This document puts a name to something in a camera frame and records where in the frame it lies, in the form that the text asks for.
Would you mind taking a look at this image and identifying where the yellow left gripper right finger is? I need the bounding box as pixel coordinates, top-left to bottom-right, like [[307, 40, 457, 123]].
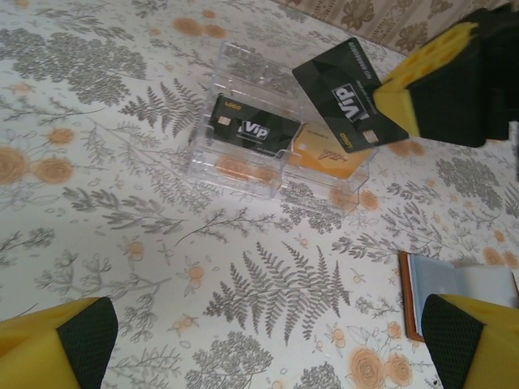
[[421, 293, 519, 389]]

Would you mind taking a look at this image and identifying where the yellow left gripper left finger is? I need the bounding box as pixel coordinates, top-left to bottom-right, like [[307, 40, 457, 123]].
[[0, 296, 119, 389]]

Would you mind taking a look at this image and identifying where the brown leather card wallet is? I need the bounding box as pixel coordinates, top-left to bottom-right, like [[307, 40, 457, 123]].
[[398, 250, 519, 341]]

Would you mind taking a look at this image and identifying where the black VIP card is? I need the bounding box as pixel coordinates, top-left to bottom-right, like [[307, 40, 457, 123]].
[[291, 36, 410, 154], [201, 93, 303, 159]]

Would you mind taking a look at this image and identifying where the gold credit card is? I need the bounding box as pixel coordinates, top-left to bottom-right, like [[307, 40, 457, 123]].
[[290, 123, 374, 182]]

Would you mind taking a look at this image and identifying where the clear acrylic card holder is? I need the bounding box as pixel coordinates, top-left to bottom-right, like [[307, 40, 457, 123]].
[[184, 40, 384, 216]]

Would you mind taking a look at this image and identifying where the floral print tablecloth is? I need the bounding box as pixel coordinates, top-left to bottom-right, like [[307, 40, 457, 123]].
[[0, 0, 519, 389]]

